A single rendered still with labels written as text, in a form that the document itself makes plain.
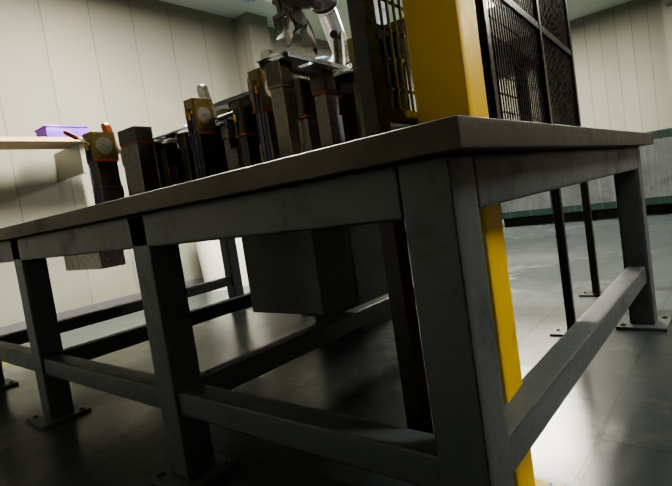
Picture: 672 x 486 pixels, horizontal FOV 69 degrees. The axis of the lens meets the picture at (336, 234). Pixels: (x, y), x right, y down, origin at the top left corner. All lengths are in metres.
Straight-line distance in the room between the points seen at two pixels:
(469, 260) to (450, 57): 0.37
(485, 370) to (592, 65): 8.09
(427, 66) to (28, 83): 4.07
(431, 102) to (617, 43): 7.81
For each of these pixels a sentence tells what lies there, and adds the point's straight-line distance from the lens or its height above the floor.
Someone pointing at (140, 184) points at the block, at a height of 0.80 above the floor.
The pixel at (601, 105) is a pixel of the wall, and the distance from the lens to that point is 8.59.
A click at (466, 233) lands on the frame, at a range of 0.68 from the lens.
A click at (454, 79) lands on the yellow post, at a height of 0.79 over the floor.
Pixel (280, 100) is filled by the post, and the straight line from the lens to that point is 1.27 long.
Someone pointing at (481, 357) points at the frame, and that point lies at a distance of 0.71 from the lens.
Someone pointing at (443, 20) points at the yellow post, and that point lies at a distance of 0.92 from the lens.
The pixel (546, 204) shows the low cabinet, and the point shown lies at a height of 0.23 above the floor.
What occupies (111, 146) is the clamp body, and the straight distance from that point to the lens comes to 2.34.
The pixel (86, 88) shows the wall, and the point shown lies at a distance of 4.88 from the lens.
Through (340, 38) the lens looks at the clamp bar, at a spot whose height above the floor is 1.19.
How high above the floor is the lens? 0.62
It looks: 4 degrees down
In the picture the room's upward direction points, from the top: 8 degrees counter-clockwise
